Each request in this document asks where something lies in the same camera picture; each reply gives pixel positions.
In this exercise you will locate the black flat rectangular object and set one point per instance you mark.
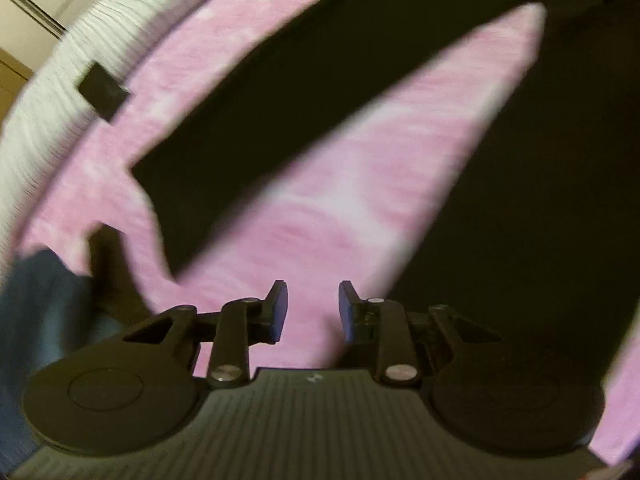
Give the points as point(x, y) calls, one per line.
point(102, 92)

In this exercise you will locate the blue jeans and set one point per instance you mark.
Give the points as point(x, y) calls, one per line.
point(40, 310)

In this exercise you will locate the black garment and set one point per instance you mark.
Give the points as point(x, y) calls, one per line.
point(525, 185)

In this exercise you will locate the brown wooden door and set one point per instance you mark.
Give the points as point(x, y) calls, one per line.
point(10, 90)

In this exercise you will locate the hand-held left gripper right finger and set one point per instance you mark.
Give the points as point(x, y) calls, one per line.
point(346, 310)

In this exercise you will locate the pink floral blanket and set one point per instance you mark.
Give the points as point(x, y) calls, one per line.
point(325, 200)

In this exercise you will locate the dark olive garment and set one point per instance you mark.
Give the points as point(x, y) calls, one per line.
point(115, 270)

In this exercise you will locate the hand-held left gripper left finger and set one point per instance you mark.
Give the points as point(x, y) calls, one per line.
point(279, 310)

